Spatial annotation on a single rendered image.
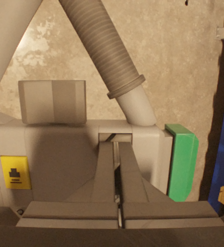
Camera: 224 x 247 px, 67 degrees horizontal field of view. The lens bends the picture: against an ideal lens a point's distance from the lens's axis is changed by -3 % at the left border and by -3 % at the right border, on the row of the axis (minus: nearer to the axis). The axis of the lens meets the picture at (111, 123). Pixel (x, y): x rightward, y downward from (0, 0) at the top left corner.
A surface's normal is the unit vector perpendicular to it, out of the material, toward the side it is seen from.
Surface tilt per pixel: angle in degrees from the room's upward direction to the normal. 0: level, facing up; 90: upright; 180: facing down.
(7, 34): 16
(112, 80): 47
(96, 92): 0
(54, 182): 22
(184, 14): 0
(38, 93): 6
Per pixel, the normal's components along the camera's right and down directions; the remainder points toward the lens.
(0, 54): 0.41, 0.49
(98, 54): -0.38, 0.44
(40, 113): 0.29, 0.25
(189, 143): 0.00, 0.25
